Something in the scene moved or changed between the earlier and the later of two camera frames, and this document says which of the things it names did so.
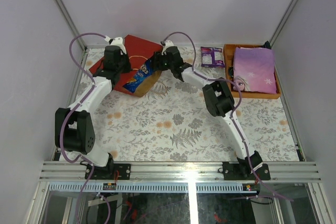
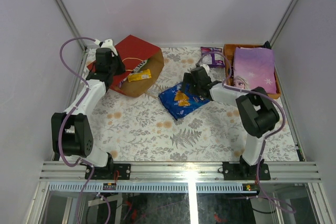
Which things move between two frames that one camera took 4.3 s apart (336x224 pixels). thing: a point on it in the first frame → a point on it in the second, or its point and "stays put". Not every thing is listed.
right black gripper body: x=163 y=63 → x=199 y=87
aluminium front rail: x=76 y=171 stays put
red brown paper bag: x=138 y=51 stays put
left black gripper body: x=123 y=64 → x=117 y=64
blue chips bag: x=146 y=68 → x=178 y=103
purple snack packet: x=212 y=57 stays put
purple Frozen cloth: x=254 y=70 stays put
